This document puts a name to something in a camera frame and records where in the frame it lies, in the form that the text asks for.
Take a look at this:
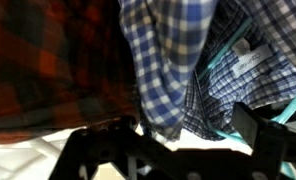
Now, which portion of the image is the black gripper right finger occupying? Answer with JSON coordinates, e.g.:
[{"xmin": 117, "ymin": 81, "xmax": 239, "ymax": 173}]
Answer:
[{"xmin": 232, "ymin": 101, "xmax": 296, "ymax": 180}]

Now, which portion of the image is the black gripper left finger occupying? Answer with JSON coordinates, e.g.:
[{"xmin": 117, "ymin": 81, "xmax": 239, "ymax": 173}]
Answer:
[{"xmin": 49, "ymin": 114, "xmax": 176, "ymax": 180}]

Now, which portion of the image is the blue large-check shirt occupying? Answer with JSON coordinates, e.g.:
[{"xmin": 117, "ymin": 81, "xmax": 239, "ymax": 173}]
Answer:
[{"xmin": 117, "ymin": 0, "xmax": 220, "ymax": 143}]

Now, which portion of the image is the blue fine-check shirt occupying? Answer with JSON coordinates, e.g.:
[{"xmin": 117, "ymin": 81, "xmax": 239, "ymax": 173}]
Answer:
[{"xmin": 181, "ymin": 0, "xmax": 296, "ymax": 142}]

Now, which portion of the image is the red black plaid shirt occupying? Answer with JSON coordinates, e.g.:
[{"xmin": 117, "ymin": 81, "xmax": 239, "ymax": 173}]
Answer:
[{"xmin": 0, "ymin": 0, "xmax": 141, "ymax": 145}]

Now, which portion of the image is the teal plastic hanger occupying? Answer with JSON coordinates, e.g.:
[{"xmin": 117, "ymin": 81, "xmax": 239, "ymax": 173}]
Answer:
[{"xmin": 197, "ymin": 18, "xmax": 296, "ymax": 180}]

